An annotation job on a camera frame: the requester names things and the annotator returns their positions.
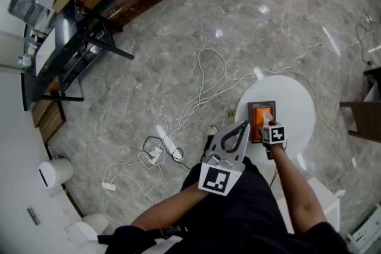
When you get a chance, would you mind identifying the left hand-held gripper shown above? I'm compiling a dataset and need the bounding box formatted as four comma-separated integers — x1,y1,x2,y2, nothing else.
198,120,250,197

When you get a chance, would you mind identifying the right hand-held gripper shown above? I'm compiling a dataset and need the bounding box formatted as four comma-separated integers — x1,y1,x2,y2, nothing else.
257,124,288,161

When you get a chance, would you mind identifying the orange packet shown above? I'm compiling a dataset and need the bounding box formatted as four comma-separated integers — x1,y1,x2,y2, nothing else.
252,106,273,141

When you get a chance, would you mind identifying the brown wooden box tray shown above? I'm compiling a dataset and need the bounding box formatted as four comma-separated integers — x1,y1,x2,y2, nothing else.
247,100,276,144

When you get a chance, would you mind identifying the person's left forearm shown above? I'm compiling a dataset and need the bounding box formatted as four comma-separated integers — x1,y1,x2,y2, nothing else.
130,184,209,231

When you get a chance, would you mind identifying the person's right forearm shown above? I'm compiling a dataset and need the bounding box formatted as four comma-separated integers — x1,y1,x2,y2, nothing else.
269,144,328,234

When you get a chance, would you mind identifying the round white side table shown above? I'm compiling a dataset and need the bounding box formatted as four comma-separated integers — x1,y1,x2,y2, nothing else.
227,74,316,166

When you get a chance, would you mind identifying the long white power strip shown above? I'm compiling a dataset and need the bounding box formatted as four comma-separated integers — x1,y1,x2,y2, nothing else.
158,127,184,161

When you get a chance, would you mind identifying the person's black clothing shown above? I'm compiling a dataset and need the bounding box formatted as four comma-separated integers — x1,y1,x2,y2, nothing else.
96,133,354,254

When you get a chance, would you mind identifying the white power socket block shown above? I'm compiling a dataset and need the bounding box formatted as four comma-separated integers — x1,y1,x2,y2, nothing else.
148,146,164,165

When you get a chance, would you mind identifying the white wash basin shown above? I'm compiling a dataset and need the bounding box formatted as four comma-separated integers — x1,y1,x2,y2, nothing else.
275,177,341,234

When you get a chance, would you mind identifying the dark wooden vanity cabinet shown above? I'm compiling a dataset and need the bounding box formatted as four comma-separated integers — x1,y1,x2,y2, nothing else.
339,67,381,139

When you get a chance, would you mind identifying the white chest-worn device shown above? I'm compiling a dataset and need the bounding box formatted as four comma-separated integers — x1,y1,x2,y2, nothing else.
154,236,191,254

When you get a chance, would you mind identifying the white floor appliance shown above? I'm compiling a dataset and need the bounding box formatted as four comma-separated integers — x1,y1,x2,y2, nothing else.
346,221,381,251

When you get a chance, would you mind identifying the white cylindrical bin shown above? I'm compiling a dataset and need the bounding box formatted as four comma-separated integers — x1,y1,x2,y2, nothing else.
38,158,74,188

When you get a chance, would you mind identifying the wooden drawer cabinet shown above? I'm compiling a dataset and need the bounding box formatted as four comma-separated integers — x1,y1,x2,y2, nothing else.
31,89,67,143

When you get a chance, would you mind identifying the white rectangular board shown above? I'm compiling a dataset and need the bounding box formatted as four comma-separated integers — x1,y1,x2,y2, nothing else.
35,28,57,74

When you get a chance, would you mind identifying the clear plastic container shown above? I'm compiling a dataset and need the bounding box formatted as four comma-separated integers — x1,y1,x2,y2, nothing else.
7,0,53,27

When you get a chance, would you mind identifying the black cable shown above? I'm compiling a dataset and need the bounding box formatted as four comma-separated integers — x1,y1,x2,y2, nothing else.
355,20,374,65
142,136,193,172

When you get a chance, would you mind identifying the black chest harness strap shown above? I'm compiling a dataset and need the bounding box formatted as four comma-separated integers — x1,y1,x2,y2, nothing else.
96,225,190,244

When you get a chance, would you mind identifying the black metal frame desk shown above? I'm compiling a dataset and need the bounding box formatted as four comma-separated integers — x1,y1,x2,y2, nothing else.
20,0,135,112

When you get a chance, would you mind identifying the grey wall switch panel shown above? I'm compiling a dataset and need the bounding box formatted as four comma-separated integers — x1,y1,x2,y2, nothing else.
26,207,40,226

